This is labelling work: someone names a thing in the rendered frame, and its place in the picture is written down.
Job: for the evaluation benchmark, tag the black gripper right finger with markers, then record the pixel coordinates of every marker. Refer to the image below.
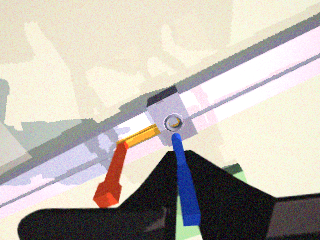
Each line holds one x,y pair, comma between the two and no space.
234,210

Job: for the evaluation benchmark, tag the light green tray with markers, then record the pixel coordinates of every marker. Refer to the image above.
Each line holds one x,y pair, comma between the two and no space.
186,232

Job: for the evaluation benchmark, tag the aluminum slotted rail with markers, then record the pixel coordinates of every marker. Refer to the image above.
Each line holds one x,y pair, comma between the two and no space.
200,103

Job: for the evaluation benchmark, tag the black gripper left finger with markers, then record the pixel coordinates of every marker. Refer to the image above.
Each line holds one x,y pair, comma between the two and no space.
150,213

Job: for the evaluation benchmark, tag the blue long bar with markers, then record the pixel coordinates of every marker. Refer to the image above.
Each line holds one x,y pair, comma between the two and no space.
191,215

